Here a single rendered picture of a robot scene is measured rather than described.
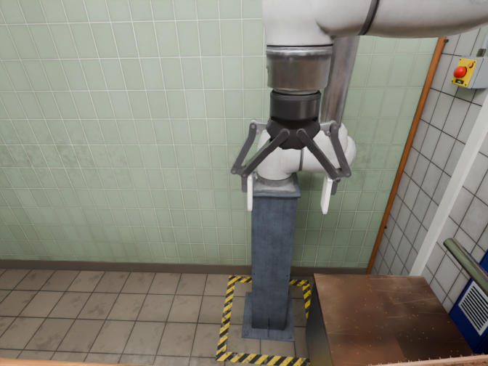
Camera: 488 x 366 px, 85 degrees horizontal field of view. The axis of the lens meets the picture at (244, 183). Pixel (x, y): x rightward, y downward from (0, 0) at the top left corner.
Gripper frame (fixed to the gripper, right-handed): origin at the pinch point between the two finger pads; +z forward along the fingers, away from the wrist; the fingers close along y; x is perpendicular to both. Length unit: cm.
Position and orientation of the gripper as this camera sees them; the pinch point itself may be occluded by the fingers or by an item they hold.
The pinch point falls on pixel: (287, 202)
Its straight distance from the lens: 49.9
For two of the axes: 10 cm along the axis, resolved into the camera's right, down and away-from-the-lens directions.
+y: -10.0, -0.3, 0.9
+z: 0.2, 8.7, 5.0
